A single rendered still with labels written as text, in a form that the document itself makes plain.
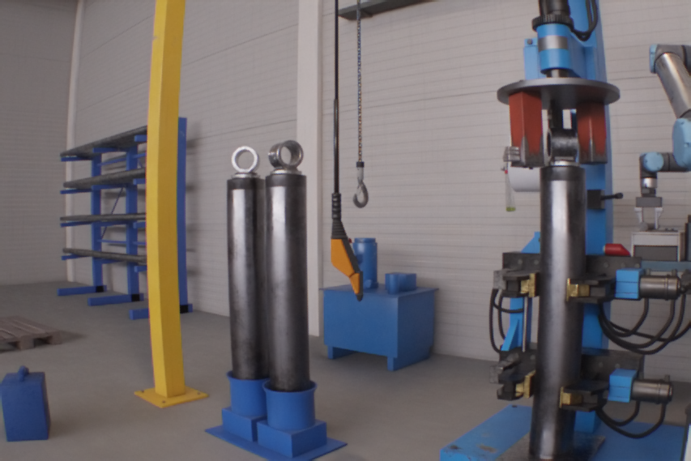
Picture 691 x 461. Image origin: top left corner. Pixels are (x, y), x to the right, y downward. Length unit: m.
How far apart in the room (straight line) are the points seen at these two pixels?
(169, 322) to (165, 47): 1.89
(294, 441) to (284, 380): 0.33
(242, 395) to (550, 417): 1.66
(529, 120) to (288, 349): 1.61
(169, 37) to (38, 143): 8.28
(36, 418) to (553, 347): 2.77
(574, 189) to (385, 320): 2.58
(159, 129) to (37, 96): 8.49
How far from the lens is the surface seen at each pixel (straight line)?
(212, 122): 7.61
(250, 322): 3.13
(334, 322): 5.02
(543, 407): 2.61
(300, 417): 3.01
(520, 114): 2.42
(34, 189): 12.00
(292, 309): 2.88
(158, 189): 3.86
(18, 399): 3.42
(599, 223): 2.90
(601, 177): 2.90
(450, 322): 5.18
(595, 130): 2.65
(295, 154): 2.99
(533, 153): 2.41
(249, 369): 3.19
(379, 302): 4.67
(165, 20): 4.09
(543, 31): 2.63
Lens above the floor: 1.26
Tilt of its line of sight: 2 degrees down
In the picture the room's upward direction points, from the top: straight up
